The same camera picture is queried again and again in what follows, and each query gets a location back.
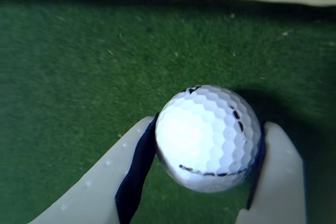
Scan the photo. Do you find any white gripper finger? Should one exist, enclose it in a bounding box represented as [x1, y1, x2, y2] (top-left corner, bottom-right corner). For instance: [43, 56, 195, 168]
[236, 120, 308, 224]
[28, 115, 161, 224]

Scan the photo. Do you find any white golf ball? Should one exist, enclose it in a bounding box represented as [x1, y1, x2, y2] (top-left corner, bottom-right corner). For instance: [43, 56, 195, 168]
[154, 84, 263, 193]

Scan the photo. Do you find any long green turf mat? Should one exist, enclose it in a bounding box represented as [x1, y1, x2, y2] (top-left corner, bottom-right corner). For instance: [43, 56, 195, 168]
[0, 0, 336, 224]

